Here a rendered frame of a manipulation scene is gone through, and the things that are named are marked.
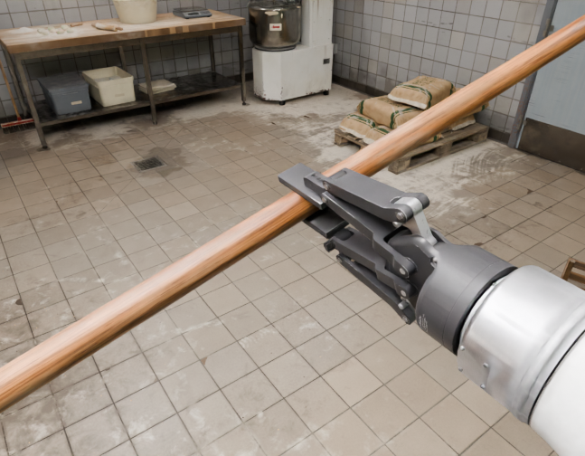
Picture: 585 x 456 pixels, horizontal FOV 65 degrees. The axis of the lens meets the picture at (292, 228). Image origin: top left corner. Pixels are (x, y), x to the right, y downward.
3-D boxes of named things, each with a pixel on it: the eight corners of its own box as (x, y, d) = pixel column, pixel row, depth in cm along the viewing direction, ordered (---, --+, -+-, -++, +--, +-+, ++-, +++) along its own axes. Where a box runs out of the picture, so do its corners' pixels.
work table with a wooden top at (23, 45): (40, 151, 414) (6, 45, 364) (23, 125, 468) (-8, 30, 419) (250, 104, 521) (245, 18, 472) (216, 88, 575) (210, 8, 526)
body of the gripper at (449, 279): (458, 307, 28) (355, 237, 34) (453, 381, 33) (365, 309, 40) (533, 243, 31) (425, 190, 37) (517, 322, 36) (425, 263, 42)
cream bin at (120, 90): (102, 108, 443) (97, 82, 429) (87, 95, 476) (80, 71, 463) (138, 100, 461) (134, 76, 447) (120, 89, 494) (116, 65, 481)
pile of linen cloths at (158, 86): (149, 95, 474) (147, 88, 470) (137, 90, 490) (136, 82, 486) (178, 89, 493) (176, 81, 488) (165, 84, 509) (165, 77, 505)
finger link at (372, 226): (407, 282, 35) (409, 271, 34) (314, 204, 42) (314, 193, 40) (441, 255, 37) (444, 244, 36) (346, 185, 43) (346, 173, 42)
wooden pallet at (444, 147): (396, 175, 374) (399, 158, 366) (333, 143, 428) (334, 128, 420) (485, 141, 432) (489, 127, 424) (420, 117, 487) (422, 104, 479)
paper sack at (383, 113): (431, 128, 383) (435, 109, 374) (396, 136, 368) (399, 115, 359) (385, 108, 429) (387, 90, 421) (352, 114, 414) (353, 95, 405)
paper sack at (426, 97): (425, 115, 368) (429, 94, 359) (385, 105, 387) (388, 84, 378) (456, 98, 409) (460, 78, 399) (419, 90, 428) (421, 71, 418)
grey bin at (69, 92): (55, 117, 422) (47, 90, 409) (43, 102, 456) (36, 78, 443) (95, 109, 439) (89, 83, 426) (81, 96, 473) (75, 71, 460)
